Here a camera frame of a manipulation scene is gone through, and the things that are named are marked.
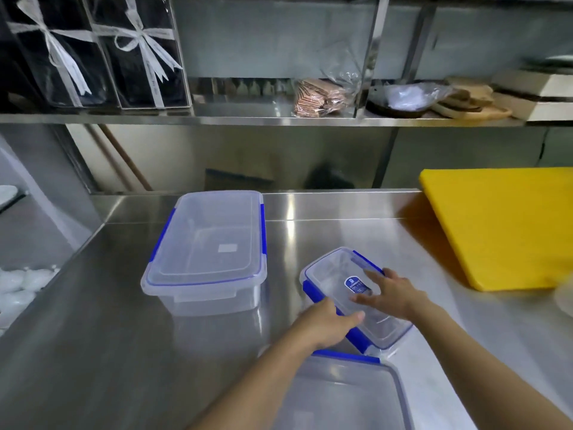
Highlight black gift box white ribbon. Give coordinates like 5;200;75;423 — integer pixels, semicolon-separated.
83;0;193;110
0;0;118;109

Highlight dark round plate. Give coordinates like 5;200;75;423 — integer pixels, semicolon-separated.
367;82;432;119

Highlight small clear container blue clips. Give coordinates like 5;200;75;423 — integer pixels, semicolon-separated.
299;247;413;355

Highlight person's left forearm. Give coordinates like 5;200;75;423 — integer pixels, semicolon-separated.
190;329;314;430

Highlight wooden stick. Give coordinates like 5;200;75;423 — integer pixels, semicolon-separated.
98;124;154;192

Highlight yellow cutting board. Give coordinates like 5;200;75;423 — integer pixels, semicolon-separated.
419;167;573;292

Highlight clear container lid blue clip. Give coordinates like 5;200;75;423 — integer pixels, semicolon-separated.
257;345;415;430

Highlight large clear container blue clips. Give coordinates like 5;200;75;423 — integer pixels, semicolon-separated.
141;191;268;317

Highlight bag of brown wafers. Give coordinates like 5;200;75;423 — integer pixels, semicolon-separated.
292;78;347;119

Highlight clear plastic bag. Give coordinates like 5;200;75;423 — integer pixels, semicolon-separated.
384;82;454;111

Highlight person's right forearm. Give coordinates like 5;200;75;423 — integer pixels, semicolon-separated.
409;300;573;430

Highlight steel shelf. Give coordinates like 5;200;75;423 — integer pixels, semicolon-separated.
0;0;573;193

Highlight person's right hand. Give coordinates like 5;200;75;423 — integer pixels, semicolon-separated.
349;268;431;322

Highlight wooden serving boards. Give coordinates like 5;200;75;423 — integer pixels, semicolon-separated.
431;77;513;120

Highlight person's left hand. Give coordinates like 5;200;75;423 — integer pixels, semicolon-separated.
290;297;365;352

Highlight white crumpled items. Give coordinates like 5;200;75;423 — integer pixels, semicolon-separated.
0;265;61;338

